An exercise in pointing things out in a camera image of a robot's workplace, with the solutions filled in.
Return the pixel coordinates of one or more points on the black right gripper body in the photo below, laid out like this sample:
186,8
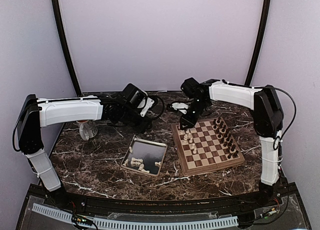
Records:
199,106

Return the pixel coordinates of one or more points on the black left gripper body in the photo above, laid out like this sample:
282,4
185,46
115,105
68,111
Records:
128,118

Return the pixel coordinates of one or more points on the white chess queen piece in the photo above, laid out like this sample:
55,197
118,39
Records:
185,141

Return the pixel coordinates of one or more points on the wooden chessboard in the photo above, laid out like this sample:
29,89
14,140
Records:
206,160

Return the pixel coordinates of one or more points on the silver metal tray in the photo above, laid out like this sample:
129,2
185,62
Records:
146,144

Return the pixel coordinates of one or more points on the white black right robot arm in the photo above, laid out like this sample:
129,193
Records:
265,109

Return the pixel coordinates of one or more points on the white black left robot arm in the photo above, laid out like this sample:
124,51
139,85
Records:
38,113

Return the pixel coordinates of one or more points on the dark chess pieces row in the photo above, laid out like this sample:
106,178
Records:
226,148

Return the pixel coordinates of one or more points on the white pieces pile in tray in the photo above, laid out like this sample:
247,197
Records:
148,161

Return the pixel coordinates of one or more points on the white mug orange interior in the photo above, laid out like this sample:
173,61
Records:
87,129

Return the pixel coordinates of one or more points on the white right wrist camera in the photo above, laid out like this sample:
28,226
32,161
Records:
178,107

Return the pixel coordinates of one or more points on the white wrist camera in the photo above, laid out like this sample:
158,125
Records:
178,107
146,105

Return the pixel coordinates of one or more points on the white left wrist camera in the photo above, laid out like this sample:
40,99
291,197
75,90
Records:
146,105

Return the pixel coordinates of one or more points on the white slotted cable duct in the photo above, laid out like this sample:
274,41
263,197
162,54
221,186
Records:
131,221

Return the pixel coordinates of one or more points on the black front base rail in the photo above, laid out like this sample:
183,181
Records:
286,197

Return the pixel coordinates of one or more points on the left black frame post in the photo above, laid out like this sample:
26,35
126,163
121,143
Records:
64,46

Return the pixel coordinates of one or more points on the black frame post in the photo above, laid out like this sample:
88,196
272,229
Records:
64,46
258,42

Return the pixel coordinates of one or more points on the right black frame post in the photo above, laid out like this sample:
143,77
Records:
258,42

